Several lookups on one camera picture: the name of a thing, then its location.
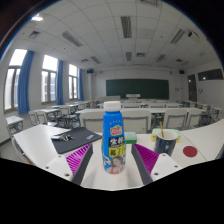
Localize bunch of keys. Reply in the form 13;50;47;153
50;133;76;142

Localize classroom window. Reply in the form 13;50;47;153
68;63;79;100
3;48;28;113
40;54;59;104

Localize dark blue mug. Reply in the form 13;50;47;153
153;129;179;158

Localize dark high wall window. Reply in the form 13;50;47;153
197;68;224;82

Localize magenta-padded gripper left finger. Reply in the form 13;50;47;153
42;142;95;186

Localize dark classroom door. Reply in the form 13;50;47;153
187;73;198;103

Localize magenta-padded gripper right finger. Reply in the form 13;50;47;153
130;142;184;186

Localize classroom desks and chairs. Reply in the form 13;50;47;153
4;96;224;135

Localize thin golden stirring stick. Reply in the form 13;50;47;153
159;121;165;139

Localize green chalkboard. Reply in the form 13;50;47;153
105;78;170;100

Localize ceiling lights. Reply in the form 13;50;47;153
28;0;208;64

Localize flat round red coaster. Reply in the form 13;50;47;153
182;145;199;158

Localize blue drink bottle white cap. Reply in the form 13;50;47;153
101;100;128;175

